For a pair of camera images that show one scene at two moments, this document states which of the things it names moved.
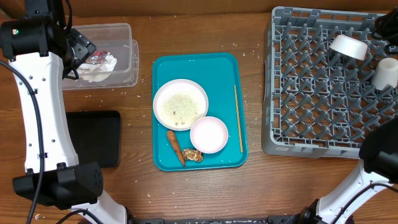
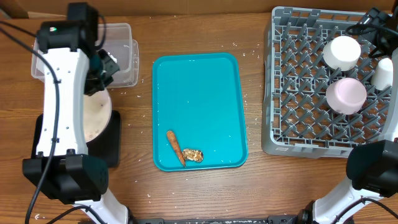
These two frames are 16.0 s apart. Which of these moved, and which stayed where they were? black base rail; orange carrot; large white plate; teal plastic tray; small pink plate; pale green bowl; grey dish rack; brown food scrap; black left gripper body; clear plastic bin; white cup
Moved: small pink plate; black left gripper body; large white plate; pale green bowl
Stayed: brown food scrap; black base rail; teal plastic tray; grey dish rack; clear plastic bin; orange carrot; white cup
